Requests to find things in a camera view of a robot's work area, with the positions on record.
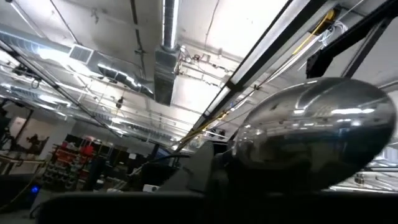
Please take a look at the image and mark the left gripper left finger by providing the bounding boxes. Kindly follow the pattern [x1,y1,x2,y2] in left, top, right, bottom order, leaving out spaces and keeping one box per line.
[34,141,231,224]

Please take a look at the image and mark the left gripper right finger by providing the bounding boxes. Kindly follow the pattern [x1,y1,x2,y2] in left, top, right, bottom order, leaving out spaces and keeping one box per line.
[229,190,398,224]

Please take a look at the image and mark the orange-handled spoon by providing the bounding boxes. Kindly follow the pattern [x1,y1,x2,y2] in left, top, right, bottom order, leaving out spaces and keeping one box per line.
[232,77,398,194]

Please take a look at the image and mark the shelf with red bins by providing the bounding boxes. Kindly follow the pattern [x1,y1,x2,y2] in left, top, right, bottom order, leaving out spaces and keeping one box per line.
[42,135,99,191]

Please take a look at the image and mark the flat silver ventilation duct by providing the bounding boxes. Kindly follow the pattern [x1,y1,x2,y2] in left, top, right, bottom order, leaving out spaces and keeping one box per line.
[0,23,156,100]

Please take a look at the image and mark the yellow cable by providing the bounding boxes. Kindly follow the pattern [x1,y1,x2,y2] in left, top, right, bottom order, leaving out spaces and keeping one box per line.
[183,9,336,144]

